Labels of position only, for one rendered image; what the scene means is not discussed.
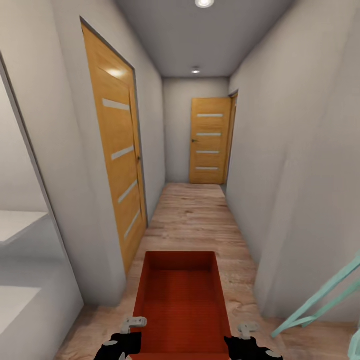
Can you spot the storage box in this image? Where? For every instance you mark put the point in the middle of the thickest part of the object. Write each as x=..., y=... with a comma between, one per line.
x=181, y=296

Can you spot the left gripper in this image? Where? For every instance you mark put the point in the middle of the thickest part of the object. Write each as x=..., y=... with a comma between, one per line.
x=133, y=341

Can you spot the door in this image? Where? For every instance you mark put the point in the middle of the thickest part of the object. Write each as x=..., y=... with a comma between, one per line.
x=113, y=91
x=212, y=122

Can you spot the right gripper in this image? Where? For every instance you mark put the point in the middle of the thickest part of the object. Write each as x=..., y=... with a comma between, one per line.
x=239, y=348

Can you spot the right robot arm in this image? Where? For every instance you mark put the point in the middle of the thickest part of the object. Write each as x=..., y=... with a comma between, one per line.
x=245, y=346

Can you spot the standing mirror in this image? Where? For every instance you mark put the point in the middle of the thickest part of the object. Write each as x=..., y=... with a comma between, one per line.
x=354, y=347

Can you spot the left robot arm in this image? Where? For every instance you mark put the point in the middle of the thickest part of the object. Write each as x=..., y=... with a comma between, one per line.
x=124, y=343

